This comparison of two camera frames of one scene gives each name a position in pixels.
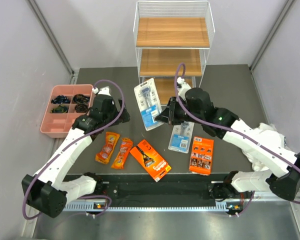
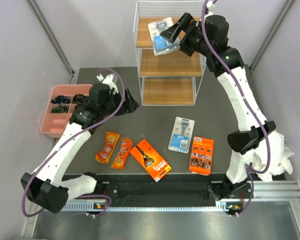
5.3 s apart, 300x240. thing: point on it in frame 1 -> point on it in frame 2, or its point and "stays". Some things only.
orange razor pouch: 121,159 stays
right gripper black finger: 167,115 -> 171,34
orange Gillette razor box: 149,158 stays
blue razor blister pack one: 148,103 -> 161,45
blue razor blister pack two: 181,137 stays
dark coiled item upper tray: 81,99 stays
